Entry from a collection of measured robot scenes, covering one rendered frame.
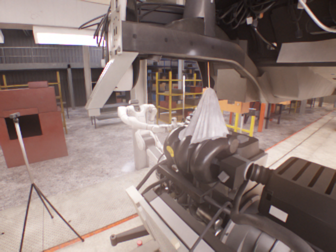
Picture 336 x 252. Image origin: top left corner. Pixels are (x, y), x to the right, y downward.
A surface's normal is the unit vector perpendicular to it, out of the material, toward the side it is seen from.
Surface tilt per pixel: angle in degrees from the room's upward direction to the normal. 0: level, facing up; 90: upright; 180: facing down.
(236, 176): 90
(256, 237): 46
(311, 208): 80
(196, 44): 90
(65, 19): 90
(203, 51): 90
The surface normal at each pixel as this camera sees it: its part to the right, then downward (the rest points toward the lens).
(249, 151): 0.56, 0.04
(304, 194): -0.81, -0.01
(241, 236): -0.62, -0.51
